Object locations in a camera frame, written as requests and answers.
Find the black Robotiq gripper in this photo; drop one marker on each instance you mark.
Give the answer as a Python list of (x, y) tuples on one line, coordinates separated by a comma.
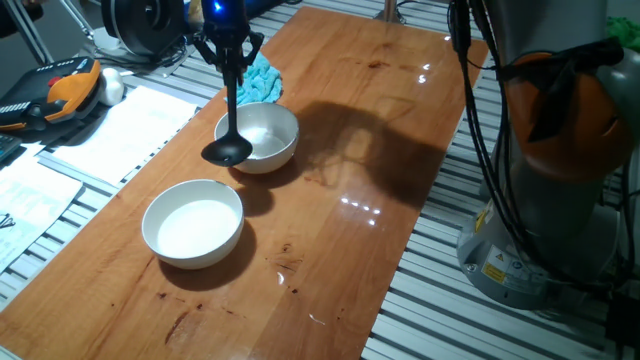
[(225, 22)]

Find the black ladle with red accents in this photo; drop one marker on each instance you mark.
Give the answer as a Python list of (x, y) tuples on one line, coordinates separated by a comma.
[(227, 150)]

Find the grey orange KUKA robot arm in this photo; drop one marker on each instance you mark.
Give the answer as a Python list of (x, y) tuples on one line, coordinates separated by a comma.
[(575, 115)]

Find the white ceramic bowl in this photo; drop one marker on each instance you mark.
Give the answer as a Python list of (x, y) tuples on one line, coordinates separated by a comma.
[(275, 130), (195, 230)]

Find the teal terry cloth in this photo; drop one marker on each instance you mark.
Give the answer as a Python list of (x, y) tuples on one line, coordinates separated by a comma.
[(262, 82)]

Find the yellow snack packet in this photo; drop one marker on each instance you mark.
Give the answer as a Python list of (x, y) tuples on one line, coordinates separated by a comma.
[(195, 12)]

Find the white computer mouse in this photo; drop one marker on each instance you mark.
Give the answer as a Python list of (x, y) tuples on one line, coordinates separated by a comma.
[(112, 87)]

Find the white printed paper sheet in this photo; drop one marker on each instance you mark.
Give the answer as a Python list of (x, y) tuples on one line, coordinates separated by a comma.
[(30, 200), (125, 135)]

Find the grey metal strut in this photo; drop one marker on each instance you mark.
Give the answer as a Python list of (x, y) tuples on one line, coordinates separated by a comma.
[(77, 17), (30, 35)]

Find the glossy wooden board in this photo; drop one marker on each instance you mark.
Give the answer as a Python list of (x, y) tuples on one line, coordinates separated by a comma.
[(350, 150)]

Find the orange black teach pendant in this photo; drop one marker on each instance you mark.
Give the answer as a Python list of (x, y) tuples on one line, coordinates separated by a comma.
[(75, 90)]

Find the black bulky object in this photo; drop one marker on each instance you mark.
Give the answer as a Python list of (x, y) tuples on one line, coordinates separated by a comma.
[(17, 17)]

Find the black computer keyboard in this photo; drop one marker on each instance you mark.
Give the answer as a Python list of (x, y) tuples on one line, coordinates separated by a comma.
[(9, 147)]

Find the black rimmed eyeglasses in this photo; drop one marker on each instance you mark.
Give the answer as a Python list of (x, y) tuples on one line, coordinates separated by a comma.
[(6, 220)]

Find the green cloth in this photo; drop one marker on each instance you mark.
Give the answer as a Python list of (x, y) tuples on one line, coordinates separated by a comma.
[(625, 32)]

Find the aluminium frame post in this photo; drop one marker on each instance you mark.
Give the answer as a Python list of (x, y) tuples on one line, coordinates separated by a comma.
[(390, 10)]

